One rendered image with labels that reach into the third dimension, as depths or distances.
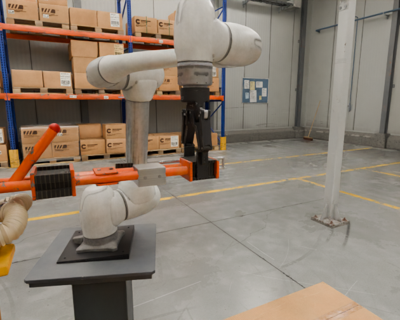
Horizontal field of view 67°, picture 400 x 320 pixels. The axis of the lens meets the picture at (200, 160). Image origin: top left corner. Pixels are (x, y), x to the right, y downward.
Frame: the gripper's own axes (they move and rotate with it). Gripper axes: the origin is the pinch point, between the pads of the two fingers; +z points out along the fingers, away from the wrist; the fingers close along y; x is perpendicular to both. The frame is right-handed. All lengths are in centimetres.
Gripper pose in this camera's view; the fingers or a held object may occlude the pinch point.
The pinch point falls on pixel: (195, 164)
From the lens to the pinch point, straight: 81.4
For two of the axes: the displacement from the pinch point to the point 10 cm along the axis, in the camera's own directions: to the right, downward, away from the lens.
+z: 0.0, 9.8, 1.8
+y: 4.0, 1.7, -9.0
